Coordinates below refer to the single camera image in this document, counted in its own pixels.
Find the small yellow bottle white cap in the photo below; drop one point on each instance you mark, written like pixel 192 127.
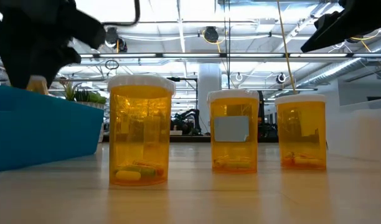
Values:
pixel 38 85

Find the amber bottle orange yellow pills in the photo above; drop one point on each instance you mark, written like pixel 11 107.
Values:
pixel 302 133

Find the white round pillar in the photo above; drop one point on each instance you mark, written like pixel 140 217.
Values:
pixel 209 93

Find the silver ventilation duct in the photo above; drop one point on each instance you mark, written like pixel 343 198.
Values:
pixel 343 70

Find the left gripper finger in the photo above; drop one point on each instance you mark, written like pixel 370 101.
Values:
pixel 22 56

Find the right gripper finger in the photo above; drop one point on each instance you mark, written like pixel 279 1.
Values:
pixel 349 18

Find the long ceiling light strip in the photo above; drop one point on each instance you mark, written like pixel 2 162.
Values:
pixel 190 55

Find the background black robot arm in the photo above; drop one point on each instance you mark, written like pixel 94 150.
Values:
pixel 190 119

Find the background black equipment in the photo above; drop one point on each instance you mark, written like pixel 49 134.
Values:
pixel 266 127

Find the blue plastic bin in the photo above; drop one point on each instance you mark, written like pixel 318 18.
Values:
pixel 38 130

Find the white round cap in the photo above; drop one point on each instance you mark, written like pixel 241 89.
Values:
pixel 140 130
pixel 234 109

